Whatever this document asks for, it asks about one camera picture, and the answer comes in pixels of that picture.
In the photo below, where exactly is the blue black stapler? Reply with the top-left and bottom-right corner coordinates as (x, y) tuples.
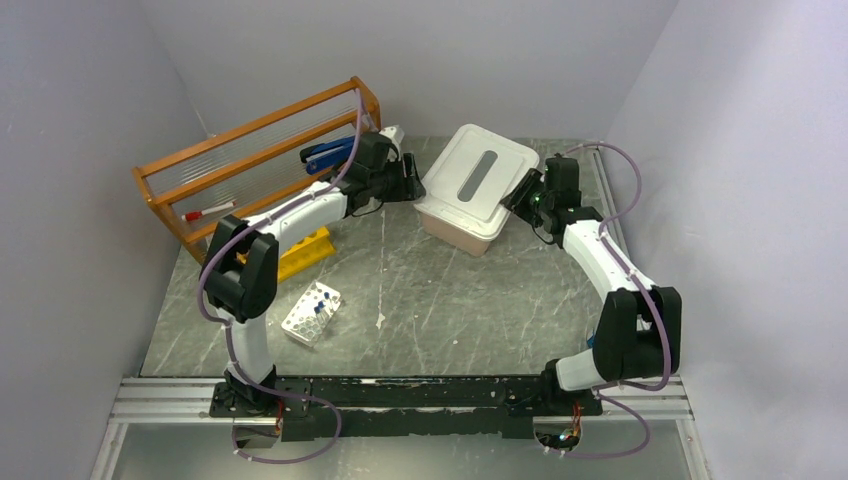
(299, 136), (354, 175)

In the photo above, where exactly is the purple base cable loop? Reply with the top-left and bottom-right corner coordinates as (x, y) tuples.
(230, 397), (344, 466)

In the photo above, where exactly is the yellow foam tray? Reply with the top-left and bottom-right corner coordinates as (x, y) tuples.
(277, 227), (336, 283)

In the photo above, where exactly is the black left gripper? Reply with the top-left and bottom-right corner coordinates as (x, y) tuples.
(369, 153), (426, 203)

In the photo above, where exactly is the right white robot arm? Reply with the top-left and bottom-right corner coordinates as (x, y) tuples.
(501, 155), (682, 414)

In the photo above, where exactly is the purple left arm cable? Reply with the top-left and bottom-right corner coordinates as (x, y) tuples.
(196, 86), (379, 412)

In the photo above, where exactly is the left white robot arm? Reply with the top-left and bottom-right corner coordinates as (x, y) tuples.
(197, 126), (426, 416)

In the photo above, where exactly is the pink plastic bin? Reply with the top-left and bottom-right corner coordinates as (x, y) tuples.
(419, 212), (506, 257)

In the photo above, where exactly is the red white marker pen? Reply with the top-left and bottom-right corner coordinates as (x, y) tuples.
(182, 201), (235, 222)

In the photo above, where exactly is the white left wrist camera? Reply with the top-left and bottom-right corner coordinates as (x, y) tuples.
(379, 125), (405, 159)

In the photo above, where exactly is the white plastic bin lid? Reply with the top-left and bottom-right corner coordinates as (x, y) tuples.
(414, 124), (540, 236)

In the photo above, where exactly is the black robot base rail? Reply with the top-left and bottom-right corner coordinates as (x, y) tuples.
(208, 373), (603, 441)

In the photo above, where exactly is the white test tube rack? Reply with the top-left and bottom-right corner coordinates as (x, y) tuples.
(281, 281), (342, 347)

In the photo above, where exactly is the orange wooden shelf rack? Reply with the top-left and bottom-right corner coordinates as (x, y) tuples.
(133, 77), (381, 263)

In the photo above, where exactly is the test tube in rack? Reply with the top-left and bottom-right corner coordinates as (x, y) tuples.
(313, 308), (328, 332)

